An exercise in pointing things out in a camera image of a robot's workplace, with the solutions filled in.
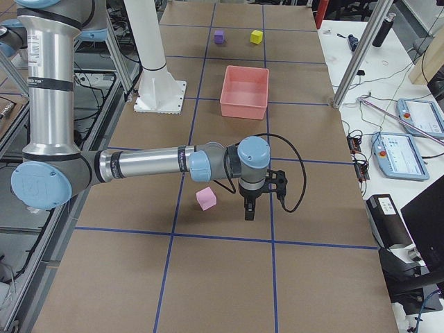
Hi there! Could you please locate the teach pendant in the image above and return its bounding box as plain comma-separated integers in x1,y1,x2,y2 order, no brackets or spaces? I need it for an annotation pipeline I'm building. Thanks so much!
372,132,429,181
397,99,443,139

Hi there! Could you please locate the white pedestal column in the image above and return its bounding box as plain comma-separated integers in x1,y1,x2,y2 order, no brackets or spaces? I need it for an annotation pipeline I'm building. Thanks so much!
124,0,187,114

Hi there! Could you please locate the black bottle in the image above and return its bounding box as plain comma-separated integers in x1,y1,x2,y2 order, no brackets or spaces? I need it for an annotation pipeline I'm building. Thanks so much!
372,12,396,47

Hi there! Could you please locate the far teach pendant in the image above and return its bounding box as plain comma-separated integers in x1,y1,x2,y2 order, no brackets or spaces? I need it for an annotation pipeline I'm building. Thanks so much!
397,99,443,139

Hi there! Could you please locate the black monitor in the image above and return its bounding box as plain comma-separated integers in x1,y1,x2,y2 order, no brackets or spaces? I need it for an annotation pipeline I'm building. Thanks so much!
401,176,443,271

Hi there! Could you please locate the yellow foam block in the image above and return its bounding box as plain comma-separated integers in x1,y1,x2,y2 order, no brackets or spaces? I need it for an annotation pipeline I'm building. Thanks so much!
250,30,264,45

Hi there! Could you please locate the aluminium frame post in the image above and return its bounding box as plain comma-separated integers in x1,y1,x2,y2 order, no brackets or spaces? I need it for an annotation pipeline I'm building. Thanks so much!
331,0,393,109

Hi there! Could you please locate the black printer box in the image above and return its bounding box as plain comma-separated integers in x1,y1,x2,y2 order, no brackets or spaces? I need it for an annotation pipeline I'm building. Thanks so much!
366,194,413,250

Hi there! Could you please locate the pink foam block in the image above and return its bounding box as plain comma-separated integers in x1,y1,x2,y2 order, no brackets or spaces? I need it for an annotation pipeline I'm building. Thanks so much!
196,187,217,211

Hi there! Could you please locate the pink plastic bin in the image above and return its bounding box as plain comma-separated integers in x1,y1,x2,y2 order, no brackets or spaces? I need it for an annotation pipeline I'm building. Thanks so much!
220,65,269,120

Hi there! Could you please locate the near teach pendant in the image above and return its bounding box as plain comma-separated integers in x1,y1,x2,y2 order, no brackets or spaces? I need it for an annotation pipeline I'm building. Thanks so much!
372,132,429,181

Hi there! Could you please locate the purple foam block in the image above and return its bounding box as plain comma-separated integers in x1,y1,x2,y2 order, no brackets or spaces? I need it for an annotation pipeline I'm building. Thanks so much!
214,30,225,45

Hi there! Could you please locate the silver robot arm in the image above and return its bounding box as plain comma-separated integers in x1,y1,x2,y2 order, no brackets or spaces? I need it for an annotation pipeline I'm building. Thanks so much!
11,1,287,221

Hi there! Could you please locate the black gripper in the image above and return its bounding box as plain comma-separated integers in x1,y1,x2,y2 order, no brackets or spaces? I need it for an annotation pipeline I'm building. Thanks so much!
238,169,287,221

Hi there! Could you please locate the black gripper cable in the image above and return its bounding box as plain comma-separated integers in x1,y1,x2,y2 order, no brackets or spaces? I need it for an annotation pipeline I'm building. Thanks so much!
213,133,308,213

